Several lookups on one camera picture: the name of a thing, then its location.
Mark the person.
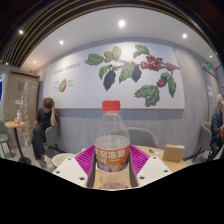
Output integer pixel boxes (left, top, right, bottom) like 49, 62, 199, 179
209, 93, 224, 161
31, 97, 61, 168

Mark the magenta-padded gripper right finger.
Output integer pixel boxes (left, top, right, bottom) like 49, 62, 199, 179
127, 144, 174, 189

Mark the small round wooden side table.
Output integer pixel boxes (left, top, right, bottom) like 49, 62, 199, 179
4, 120, 33, 165

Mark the clear red-capped drink bottle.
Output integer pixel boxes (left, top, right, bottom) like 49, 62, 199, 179
93, 99, 132, 190

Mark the white paper wall notice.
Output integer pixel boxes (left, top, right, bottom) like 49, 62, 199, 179
206, 85, 215, 98

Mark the small brown cardboard box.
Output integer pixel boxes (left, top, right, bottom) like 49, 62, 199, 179
162, 143, 186, 163

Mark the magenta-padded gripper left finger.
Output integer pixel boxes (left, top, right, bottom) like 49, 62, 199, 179
52, 145, 98, 189

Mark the small white bottle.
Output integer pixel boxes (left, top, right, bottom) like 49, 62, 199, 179
14, 110, 22, 125

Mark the large coffee plant wall mural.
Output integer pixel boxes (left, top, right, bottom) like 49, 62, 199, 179
42, 41, 186, 110

